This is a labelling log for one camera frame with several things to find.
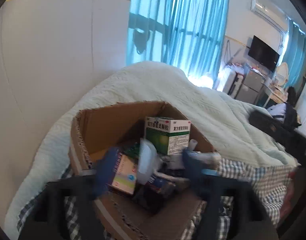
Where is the checkered bed sheet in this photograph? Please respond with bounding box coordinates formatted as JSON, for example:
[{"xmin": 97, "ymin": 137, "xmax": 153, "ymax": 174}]
[{"xmin": 17, "ymin": 155, "xmax": 301, "ymax": 240}]

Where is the wooden dressing table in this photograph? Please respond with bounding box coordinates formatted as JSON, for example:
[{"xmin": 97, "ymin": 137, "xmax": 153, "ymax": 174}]
[{"xmin": 264, "ymin": 84, "xmax": 288, "ymax": 108}]

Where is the black wall television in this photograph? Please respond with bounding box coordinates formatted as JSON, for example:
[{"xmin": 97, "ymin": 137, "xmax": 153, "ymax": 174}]
[{"xmin": 248, "ymin": 35, "xmax": 280, "ymax": 72}]

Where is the tan medicine box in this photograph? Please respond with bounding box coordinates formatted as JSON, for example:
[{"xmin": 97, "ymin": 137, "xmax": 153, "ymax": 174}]
[{"xmin": 107, "ymin": 154, "xmax": 138, "ymax": 196}]

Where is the narrow blue curtain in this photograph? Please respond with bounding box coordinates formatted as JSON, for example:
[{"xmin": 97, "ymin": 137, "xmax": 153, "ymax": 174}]
[{"xmin": 284, "ymin": 19, "xmax": 306, "ymax": 90}]

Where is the white suitcase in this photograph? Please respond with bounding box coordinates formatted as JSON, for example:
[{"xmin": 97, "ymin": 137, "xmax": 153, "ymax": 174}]
[{"xmin": 218, "ymin": 67, "xmax": 237, "ymax": 97}]

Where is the brown cardboard box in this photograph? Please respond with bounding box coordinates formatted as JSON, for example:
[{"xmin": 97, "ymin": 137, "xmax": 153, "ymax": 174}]
[{"xmin": 68, "ymin": 101, "xmax": 218, "ymax": 240}]

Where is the wide blue curtain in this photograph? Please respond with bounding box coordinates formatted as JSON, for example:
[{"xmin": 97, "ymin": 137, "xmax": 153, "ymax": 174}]
[{"xmin": 125, "ymin": 0, "xmax": 231, "ymax": 80}]

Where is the green and white medicine box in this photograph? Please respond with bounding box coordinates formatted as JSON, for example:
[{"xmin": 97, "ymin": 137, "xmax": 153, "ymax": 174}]
[{"xmin": 145, "ymin": 116, "xmax": 192, "ymax": 156}]

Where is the light green knitted blanket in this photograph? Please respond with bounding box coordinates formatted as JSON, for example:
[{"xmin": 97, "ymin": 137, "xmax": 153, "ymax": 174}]
[{"xmin": 4, "ymin": 61, "xmax": 301, "ymax": 238}]

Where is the person's right hand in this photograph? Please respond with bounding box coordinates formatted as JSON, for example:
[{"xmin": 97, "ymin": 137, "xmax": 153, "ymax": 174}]
[{"xmin": 280, "ymin": 170, "xmax": 305, "ymax": 218}]

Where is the green foil packet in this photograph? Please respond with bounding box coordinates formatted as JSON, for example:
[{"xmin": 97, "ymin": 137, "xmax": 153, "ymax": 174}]
[{"xmin": 123, "ymin": 142, "xmax": 141, "ymax": 159}]

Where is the silver packet with dark label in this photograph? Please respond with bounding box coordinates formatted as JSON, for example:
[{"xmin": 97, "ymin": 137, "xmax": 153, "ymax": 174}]
[{"xmin": 133, "ymin": 170, "xmax": 191, "ymax": 212}]

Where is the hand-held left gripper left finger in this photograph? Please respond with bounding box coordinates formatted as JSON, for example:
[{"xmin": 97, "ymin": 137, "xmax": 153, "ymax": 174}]
[{"xmin": 18, "ymin": 147, "xmax": 122, "ymax": 240}]

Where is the oval mirror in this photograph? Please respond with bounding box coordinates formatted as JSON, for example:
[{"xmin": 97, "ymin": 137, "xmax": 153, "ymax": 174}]
[{"xmin": 275, "ymin": 62, "xmax": 289, "ymax": 88}]

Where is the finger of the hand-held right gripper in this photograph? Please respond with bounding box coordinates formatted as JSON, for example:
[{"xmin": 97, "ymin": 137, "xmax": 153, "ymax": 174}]
[{"xmin": 249, "ymin": 110, "xmax": 277, "ymax": 133}]

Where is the white air conditioner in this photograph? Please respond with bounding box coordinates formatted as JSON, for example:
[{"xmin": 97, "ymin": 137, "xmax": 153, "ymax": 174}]
[{"xmin": 251, "ymin": 0, "xmax": 288, "ymax": 32}]

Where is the clear jar with blue label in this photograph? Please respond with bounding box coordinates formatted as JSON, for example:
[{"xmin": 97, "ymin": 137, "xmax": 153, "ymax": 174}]
[{"xmin": 138, "ymin": 138, "xmax": 158, "ymax": 184}]

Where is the grey cabinet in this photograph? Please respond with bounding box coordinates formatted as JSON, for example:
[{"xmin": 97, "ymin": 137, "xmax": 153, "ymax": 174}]
[{"xmin": 235, "ymin": 69, "xmax": 266, "ymax": 104}]

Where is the black clothing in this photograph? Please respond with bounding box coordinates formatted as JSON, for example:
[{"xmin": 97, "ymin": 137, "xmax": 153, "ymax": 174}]
[{"xmin": 284, "ymin": 86, "xmax": 302, "ymax": 128}]

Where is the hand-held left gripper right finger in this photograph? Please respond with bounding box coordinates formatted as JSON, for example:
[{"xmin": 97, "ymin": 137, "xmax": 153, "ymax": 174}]
[{"xmin": 181, "ymin": 147, "xmax": 279, "ymax": 240}]

